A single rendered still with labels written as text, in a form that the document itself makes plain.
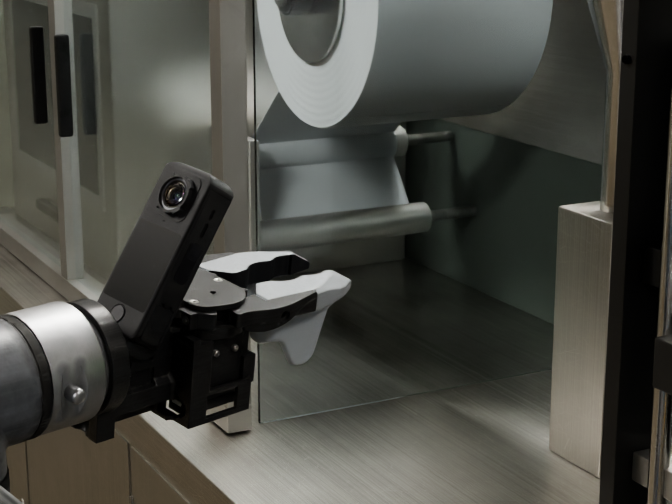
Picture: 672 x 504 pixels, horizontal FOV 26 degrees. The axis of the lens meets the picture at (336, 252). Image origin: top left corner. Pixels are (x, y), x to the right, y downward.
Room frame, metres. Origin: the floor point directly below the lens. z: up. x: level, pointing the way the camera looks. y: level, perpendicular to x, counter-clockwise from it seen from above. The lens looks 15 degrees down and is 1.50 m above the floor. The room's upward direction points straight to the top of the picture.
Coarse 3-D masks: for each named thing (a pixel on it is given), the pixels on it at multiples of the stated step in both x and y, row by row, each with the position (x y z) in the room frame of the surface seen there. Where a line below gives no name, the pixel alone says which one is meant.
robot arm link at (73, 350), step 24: (24, 312) 0.82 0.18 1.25; (48, 312) 0.82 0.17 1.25; (72, 312) 0.82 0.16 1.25; (48, 336) 0.80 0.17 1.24; (72, 336) 0.81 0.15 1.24; (96, 336) 0.82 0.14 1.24; (48, 360) 0.79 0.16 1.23; (72, 360) 0.80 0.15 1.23; (96, 360) 0.81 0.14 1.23; (72, 384) 0.80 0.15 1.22; (96, 384) 0.81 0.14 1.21; (72, 408) 0.80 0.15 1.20; (96, 408) 0.81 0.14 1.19; (48, 432) 0.80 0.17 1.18
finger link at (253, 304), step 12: (252, 300) 0.90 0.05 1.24; (264, 300) 0.90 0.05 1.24; (276, 300) 0.90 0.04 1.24; (288, 300) 0.90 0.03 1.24; (300, 300) 0.90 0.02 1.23; (312, 300) 0.92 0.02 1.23; (228, 312) 0.88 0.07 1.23; (240, 312) 0.87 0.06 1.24; (252, 312) 0.88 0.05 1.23; (264, 312) 0.88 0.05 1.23; (276, 312) 0.89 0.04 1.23; (288, 312) 0.90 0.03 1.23; (300, 312) 0.92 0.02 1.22; (240, 324) 0.87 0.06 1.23; (252, 324) 0.88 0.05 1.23; (264, 324) 0.88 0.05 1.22; (276, 324) 0.89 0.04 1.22
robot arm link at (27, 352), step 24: (0, 336) 0.78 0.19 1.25; (24, 336) 0.79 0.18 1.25; (0, 360) 0.77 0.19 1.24; (24, 360) 0.78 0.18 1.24; (0, 384) 0.76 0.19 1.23; (24, 384) 0.77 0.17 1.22; (48, 384) 0.78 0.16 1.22; (0, 408) 0.76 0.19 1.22; (24, 408) 0.77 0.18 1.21; (48, 408) 0.78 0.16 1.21; (0, 432) 0.76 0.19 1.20; (24, 432) 0.78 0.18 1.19; (0, 456) 0.76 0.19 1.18; (0, 480) 0.76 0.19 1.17
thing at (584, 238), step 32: (608, 0) 1.41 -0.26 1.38; (608, 32) 1.42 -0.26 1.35; (608, 64) 1.43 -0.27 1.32; (608, 96) 1.44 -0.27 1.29; (608, 128) 1.43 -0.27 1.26; (608, 160) 1.43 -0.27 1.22; (608, 192) 1.43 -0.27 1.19; (576, 224) 1.43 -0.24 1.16; (608, 224) 1.39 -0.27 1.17; (576, 256) 1.43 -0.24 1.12; (608, 256) 1.39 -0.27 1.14; (576, 288) 1.43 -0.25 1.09; (608, 288) 1.38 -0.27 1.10; (576, 320) 1.43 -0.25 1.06; (576, 352) 1.42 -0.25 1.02; (576, 384) 1.42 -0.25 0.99; (576, 416) 1.42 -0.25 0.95; (576, 448) 1.42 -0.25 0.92
